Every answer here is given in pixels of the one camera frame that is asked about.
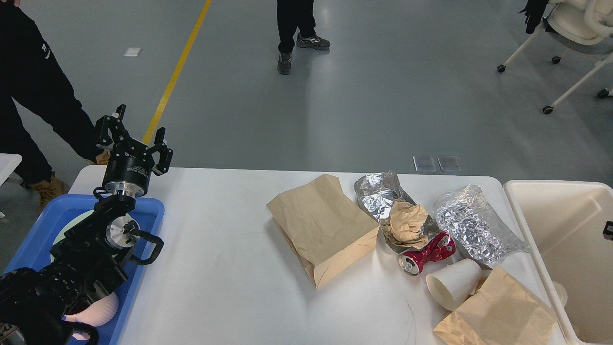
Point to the clear floor tile left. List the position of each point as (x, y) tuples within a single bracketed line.
[(425, 164)]

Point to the white side table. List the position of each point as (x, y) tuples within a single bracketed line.
[(8, 163)]

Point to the white office chair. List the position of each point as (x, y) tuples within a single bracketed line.
[(582, 26)]

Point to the crumpled brown paper upper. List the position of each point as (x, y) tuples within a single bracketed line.
[(409, 227)]

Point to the crushed red can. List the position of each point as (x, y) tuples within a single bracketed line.
[(438, 249)]

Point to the white paper cup lying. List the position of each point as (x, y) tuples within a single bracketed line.
[(453, 284)]

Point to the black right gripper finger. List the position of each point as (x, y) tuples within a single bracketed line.
[(608, 231)]

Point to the person in grey sneakers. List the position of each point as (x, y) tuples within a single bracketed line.
[(296, 26)]

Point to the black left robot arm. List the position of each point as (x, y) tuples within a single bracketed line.
[(88, 262)]

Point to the clear plastic wrap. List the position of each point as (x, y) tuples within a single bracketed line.
[(472, 222)]

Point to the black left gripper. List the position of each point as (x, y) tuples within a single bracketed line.
[(131, 161)]

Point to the crumpled aluminium foil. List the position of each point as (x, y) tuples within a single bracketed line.
[(377, 192)]

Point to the pink mug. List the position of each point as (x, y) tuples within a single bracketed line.
[(99, 315)]

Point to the clear floor tile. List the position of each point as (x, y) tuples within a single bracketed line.
[(425, 164), (449, 163)]

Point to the green plate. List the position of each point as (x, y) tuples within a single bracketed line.
[(72, 223)]

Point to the brown paper bag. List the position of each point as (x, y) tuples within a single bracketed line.
[(326, 230), (502, 312)]

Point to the person in tan boots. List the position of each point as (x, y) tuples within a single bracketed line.
[(31, 76)]

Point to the white plastic bin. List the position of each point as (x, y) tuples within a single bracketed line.
[(563, 223)]

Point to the clear floor tile right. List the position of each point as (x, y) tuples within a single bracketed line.
[(449, 163)]

